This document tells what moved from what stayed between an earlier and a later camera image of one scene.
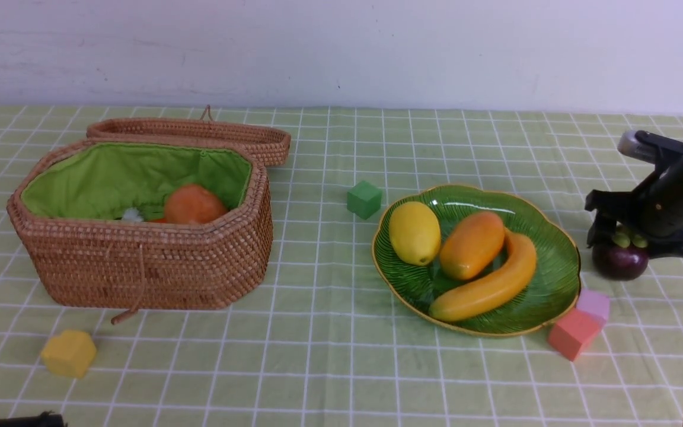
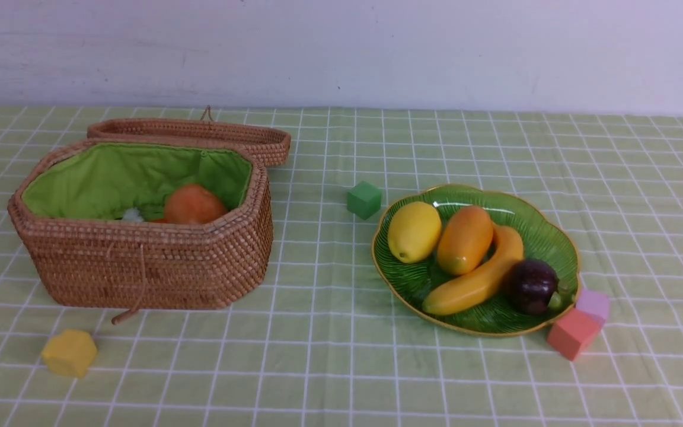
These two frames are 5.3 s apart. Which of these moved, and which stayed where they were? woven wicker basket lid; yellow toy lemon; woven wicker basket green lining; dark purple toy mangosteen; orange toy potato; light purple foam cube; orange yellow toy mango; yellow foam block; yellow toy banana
Moved: orange yellow toy mango; dark purple toy mangosteen; yellow toy banana
Stayed: woven wicker basket lid; woven wicker basket green lining; light purple foam cube; yellow foam block; yellow toy lemon; orange toy potato
